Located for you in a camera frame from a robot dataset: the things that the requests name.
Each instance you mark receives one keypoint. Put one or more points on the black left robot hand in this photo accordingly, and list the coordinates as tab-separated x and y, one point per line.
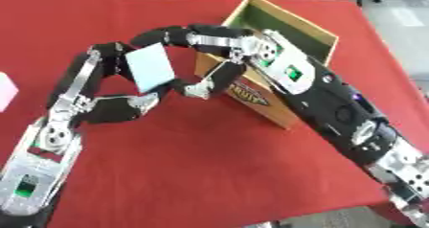
109	109

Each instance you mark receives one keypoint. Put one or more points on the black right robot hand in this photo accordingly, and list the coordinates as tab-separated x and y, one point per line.
223	35

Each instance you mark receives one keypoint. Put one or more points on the pale blue block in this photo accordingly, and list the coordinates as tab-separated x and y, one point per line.
149	67

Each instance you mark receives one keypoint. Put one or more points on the silver and black right robot arm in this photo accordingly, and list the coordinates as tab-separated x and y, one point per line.
335	110

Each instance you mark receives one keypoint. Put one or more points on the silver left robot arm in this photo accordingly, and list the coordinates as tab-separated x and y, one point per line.
39	168

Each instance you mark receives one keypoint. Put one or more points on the tan cardboard box green inside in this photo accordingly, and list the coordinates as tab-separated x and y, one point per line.
290	34

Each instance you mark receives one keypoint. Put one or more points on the pale pink block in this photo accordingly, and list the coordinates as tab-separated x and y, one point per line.
7	91

